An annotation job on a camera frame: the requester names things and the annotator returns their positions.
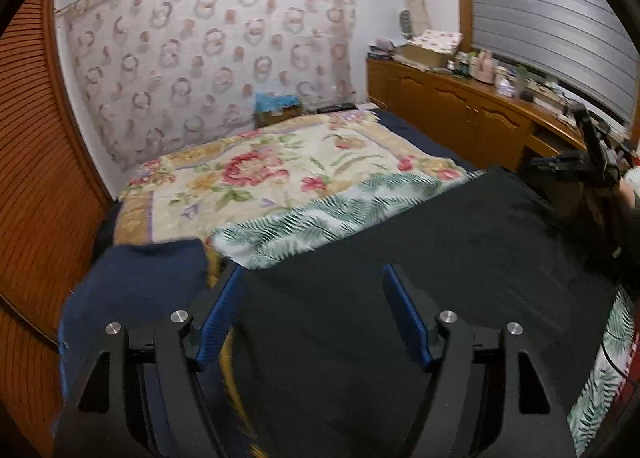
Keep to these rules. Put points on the small white fan heater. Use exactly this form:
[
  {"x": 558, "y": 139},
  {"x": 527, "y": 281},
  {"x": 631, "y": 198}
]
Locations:
[{"x": 405, "y": 23}]

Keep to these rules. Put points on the cardboard box with blue cloth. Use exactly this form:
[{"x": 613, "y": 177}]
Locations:
[{"x": 275, "y": 115}]

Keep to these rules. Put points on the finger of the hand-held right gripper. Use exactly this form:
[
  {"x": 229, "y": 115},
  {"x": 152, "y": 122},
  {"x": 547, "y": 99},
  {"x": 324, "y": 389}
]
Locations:
[
  {"x": 565, "y": 165},
  {"x": 585, "y": 130}
]

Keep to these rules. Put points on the grey window blind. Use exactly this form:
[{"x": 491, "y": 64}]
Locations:
[{"x": 540, "y": 3}]

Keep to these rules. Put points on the floral blanket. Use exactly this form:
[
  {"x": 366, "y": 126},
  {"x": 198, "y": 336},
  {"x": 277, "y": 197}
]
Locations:
[{"x": 260, "y": 173}]

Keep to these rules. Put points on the long wooden cabinet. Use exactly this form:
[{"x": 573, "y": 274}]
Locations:
[{"x": 450, "y": 103}]

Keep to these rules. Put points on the black printed t-shirt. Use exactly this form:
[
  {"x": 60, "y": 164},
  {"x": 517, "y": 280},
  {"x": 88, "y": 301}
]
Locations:
[{"x": 475, "y": 248}]

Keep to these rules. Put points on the circle patterned wall curtain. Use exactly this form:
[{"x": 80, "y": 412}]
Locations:
[{"x": 200, "y": 48}]

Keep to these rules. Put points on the person's right hand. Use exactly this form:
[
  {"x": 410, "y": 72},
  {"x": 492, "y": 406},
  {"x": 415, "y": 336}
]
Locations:
[{"x": 631, "y": 193}]

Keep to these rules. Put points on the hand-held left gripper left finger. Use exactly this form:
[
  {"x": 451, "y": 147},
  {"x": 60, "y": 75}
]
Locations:
[{"x": 220, "y": 318}]

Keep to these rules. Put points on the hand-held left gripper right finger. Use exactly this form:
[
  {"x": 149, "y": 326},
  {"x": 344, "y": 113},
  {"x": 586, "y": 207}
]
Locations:
[{"x": 407, "y": 318}]

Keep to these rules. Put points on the bed with navy sheet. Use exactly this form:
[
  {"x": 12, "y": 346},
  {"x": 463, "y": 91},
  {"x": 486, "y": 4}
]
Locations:
[{"x": 425, "y": 138}]

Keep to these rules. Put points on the open cardboard box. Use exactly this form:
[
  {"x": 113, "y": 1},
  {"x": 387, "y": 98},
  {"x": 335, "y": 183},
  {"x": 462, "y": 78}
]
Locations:
[{"x": 425, "y": 58}]

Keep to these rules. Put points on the wooden louvered wardrobe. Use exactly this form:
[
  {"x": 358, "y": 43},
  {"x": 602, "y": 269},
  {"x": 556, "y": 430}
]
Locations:
[{"x": 35, "y": 163}]

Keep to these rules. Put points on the green leaf print sheet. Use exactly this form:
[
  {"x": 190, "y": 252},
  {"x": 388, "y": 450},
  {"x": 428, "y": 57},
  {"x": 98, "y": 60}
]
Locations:
[{"x": 310, "y": 228}]

